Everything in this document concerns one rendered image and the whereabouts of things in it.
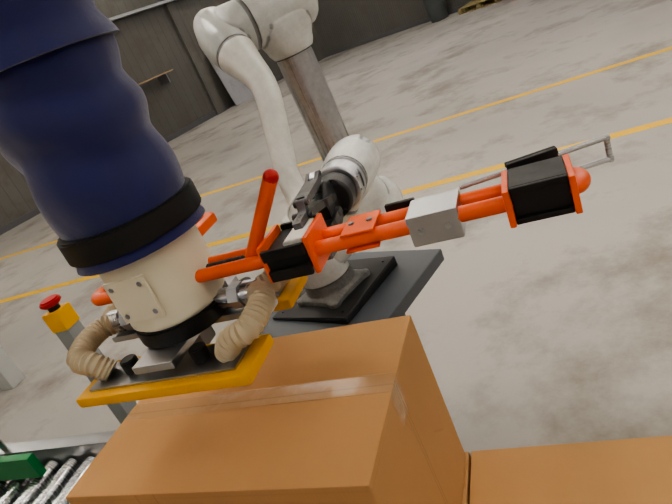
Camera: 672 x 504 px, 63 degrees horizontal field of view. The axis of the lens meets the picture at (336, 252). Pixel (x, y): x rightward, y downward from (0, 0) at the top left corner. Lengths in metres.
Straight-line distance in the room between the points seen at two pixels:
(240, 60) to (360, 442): 0.88
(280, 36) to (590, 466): 1.19
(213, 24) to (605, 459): 1.29
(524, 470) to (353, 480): 0.55
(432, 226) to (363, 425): 0.35
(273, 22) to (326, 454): 1.02
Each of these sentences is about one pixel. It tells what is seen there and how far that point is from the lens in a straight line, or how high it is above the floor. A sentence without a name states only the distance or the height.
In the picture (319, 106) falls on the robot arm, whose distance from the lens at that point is 1.53.
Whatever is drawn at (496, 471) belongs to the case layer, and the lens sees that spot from 1.31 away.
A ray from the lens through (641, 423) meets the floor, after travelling 2.11.
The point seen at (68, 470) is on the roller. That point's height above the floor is 0.54.
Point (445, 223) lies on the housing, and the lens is 0.73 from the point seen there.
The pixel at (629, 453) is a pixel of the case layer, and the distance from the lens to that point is 1.31.
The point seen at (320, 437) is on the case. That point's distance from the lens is 0.93.
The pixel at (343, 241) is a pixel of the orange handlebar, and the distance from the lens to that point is 0.77.
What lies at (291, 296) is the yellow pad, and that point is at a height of 1.12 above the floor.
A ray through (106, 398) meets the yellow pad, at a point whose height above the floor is 1.12.
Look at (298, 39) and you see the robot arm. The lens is 1.49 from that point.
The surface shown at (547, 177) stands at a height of 1.25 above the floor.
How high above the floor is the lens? 1.53
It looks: 23 degrees down
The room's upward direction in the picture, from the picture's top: 23 degrees counter-clockwise
